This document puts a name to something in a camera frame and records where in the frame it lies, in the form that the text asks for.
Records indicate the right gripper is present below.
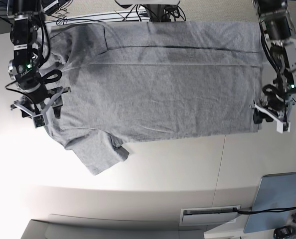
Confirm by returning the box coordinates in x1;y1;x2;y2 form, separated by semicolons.
20;84;56;110

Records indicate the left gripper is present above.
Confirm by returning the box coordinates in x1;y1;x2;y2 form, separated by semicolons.
253;86;293;124

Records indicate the grey T-shirt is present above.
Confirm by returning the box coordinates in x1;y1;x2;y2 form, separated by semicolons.
40;22;263;175

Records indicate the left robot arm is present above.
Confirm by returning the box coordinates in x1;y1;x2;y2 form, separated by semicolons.
6;0;296;127

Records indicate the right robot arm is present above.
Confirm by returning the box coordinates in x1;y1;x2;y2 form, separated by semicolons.
9;0;272;134

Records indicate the blue-grey laptop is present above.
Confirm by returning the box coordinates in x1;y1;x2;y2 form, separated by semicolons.
243;172;296;234

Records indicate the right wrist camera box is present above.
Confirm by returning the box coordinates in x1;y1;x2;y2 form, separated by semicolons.
32;114;47;128

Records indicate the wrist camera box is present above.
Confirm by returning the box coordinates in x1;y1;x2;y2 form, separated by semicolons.
276;121;291;133
32;114;47;128

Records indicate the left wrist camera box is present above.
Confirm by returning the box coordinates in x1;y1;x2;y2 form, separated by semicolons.
276;121;291;133

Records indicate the black laptop cable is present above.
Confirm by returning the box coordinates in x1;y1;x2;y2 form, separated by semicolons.
234;205;296;215

